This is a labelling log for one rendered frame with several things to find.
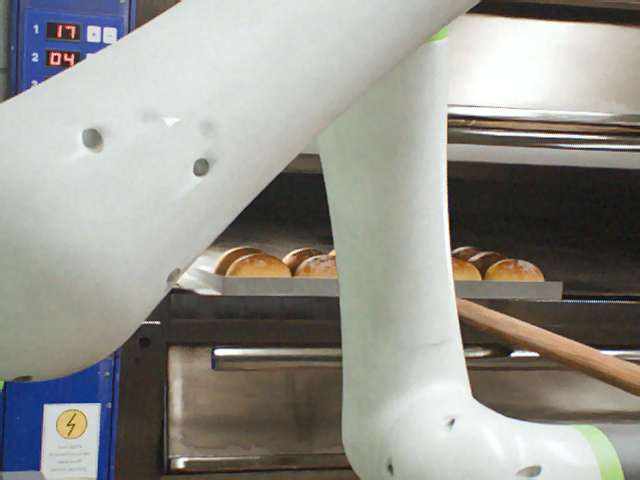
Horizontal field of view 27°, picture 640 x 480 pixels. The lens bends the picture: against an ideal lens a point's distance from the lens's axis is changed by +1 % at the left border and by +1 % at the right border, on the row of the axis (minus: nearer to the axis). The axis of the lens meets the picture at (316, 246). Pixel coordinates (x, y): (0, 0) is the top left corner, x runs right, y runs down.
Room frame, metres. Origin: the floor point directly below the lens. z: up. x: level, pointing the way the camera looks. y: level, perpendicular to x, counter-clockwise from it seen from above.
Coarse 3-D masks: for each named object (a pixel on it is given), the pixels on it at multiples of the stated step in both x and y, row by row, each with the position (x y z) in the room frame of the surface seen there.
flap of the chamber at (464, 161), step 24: (312, 144) 1.76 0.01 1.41; (456, 144) 1.83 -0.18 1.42; (288, 168) 1.91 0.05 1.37; (312, 168) 1.90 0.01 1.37; (456, 168) 1.90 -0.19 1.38; (480, 168) 1.90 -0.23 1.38; (504, 168) 1.90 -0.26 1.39; (528, 168) 1.90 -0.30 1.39; (552, 168) 1.90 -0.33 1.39; (576, 168) 1.90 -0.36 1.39; (600, 168) 1.90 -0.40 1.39; (624, 168) 1.91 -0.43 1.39
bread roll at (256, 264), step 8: (248, 256) 1.92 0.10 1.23; (256, 256) 1.91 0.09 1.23; (264, 256) 1.92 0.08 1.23; (272, 256) 1.92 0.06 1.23; (232, 264) 1.92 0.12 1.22; (240, 264) 1.90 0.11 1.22; (248, 264) 1.90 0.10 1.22; (256, 264) 1.90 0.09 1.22; (264, 264) 1.90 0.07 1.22; (272, 264) 1.91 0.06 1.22; (280, 264) 1.92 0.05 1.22; (232, 272) 1.90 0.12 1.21; (240, 272) 1.90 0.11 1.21; (248, 272) 1.89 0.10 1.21; (256, 272) 1.90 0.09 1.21; (264, 272) 1.90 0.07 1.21; (272, 272) 1.90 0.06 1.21; (280, 272) 1.91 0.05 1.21; (288, 272) 1.92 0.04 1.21
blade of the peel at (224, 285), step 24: (216, 288) 1.90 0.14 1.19; (240, 288) 1.88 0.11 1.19; (264, 288) 1.89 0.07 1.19; (288, 288) 1.90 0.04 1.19; (312, 288) 1.91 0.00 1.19; (336, 288) 1.93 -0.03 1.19; (456, 288) 1.99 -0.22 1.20; (480, 288) 2.00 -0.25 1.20; (504, 288) 2.02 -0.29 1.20; (528, 288) 2.03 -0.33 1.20; (552, 288) 2.05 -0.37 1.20
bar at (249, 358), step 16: (224, 352) 1.50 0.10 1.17; (240, 352) 1.50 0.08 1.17; (256, 352) 1.51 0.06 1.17; (272, 352) 1.52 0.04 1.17; (288, 352) 1.52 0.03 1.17; (304, 352) 1.53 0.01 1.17; (320, 352) 1.54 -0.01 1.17; (336, 352) 1.54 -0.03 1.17; (464, 352) 1.59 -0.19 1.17; (480, 352) 1.60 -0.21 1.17; (496, 352) 1.61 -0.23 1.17; (512, 352) 1.61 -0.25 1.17; (528, 352) 1.62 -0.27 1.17; (608, 352) 1.66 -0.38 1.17; (624, 352) 1.66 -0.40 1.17; (224, 368) 1.50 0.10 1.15; (240, 368) 1.50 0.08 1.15; (256, 368) 1.51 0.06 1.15; (272, 368) 1.52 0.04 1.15; (288, 368) 1.52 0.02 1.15; (304, 368) 1.53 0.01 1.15; (320, 368) 1.54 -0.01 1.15; (336, 368) 1.54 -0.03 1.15; (480, 368) 1.60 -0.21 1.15; (496, 368) 1.61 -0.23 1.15; (512, 368) 1.61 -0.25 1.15; (528, 368) 1.62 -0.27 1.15; (544, 368) 1.63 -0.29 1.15; (560, 368) 1.63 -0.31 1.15
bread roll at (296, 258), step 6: (294, 252) 2.02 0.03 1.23; (300, 252) 2.02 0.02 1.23; (306, 252) 2.02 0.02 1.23; (312, 252) 2.02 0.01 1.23; (318, 252) 2.03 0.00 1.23; (324, 252) 2.03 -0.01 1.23; (288, 258) 2.01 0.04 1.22; (294, 258) 2.01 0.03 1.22; (300, 258) 2.01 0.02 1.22; (306, 258) 2.01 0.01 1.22; (288, 264) 2.01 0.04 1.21; (294, 264) 2.00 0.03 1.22; (300, 264) 2.00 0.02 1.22; (294, 270) 2.00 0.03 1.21
